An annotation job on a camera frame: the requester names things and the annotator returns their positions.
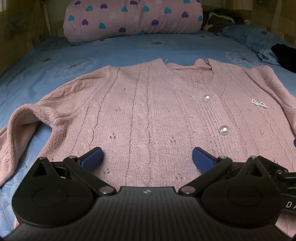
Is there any blue floral bed sheet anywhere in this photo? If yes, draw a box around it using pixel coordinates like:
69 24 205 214
0 30 296 235

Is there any black cloth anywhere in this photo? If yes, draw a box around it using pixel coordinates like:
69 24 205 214
271 43 296 73

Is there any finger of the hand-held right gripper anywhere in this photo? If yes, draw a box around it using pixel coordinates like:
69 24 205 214
276 169 296 184

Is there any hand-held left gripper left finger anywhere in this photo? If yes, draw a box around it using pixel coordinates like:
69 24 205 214
30 147 117 195

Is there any pink knitted cardigan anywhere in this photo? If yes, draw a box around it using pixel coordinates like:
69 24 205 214
0 58 296 232

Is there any pink heart print quilt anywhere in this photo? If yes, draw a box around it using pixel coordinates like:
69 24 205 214
63 0 204 44

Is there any blue floral pillow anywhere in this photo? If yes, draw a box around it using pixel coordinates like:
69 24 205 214
218 24 296 67

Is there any dark garment with white trim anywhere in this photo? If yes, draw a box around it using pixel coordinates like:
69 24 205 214
202 9 251 33

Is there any wooden bed headboard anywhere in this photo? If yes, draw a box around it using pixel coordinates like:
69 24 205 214
43 0 68 37

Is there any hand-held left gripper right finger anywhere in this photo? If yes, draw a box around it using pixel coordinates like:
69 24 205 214
179 147 281 195

